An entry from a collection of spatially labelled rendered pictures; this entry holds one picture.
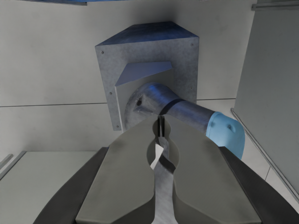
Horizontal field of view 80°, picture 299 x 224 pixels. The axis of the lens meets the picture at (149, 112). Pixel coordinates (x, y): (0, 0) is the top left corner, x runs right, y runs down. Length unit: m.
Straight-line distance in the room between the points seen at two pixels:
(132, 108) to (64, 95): 1.53
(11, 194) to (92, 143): 0.80
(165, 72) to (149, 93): 0.09
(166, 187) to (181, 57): 0.37
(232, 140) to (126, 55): 0.38
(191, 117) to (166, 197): 0.14
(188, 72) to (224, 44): 1.10
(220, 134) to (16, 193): 1.95
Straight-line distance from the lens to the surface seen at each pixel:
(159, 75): 0.45
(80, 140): 2.12
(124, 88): 0.40
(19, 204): 1.98
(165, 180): 0.33
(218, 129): 0.31
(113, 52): 0.56
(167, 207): 0.34
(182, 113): 0.34
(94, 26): 1.62
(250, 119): 1.57
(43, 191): 1.97
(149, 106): 0.38
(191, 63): 0.57
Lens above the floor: 1.54
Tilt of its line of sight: 61 degrees down
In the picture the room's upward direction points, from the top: 177 degrees counter-clockwise
